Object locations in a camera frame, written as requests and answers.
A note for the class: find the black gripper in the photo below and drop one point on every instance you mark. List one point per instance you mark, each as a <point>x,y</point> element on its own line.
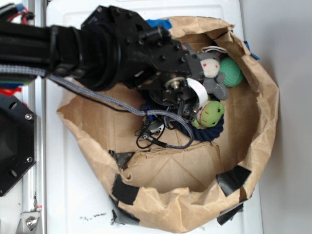
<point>167,71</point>

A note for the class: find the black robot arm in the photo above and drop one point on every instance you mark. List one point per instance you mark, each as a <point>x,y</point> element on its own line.
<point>113,45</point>

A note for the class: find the grey mouse plush toy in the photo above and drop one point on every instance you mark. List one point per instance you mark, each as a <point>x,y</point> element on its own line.
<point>205,67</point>

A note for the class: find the blue tape strip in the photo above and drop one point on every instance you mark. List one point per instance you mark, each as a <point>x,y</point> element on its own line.
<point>165,23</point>

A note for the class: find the green frog plush toy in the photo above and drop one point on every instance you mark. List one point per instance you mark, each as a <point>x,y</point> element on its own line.
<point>209,115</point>

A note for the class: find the green yarn ball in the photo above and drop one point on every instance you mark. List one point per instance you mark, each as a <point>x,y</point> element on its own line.
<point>233,74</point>

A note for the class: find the brown paper bag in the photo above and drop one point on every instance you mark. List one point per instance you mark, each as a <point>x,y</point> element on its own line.
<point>180,190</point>

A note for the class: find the aluminium frame rail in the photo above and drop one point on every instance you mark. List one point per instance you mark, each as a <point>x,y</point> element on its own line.
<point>33,182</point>

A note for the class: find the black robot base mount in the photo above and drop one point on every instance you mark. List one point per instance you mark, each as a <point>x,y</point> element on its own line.
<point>17,141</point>

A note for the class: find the metal corner bracket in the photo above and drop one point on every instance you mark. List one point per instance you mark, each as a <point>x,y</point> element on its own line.
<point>30,223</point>

